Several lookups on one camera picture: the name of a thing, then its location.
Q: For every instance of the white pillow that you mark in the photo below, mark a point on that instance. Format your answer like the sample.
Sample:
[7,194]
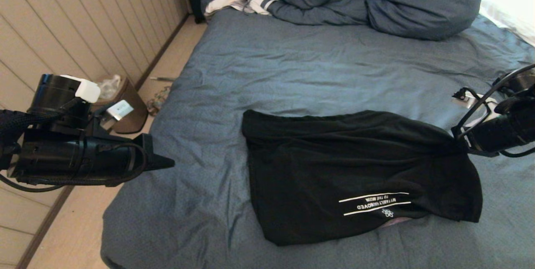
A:
[512,15]

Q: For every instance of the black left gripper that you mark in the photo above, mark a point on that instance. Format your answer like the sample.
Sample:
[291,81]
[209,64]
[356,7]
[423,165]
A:
[79,158]

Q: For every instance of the blue bed sheet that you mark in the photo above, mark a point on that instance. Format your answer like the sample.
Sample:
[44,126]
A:
[313,60]

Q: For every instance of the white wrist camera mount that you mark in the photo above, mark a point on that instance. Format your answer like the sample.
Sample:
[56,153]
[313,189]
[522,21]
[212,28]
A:
[90,89]
[476,102]

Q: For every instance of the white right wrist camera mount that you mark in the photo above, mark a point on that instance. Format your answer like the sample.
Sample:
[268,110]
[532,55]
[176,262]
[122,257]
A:
[476,102]

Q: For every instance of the black moon print T-shirt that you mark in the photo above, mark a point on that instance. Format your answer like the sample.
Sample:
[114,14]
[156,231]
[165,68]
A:
[355,177]

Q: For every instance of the brown trash bin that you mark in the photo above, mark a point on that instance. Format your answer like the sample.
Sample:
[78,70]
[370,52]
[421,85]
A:
[133,112]

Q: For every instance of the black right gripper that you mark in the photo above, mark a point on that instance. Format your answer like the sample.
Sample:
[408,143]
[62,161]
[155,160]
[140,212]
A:
[501,133]

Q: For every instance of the clear plastic bin liner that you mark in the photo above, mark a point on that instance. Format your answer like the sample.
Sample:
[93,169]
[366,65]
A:
[109,85]

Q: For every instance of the patterned item on floor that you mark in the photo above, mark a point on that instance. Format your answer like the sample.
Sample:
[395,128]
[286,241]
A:
[159,100]

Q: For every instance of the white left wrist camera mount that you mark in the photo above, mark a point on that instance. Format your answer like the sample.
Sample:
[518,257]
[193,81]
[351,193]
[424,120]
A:
[90,89]

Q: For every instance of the thin grey rod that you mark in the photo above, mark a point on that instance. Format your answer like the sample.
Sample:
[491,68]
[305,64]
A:
[163,79]

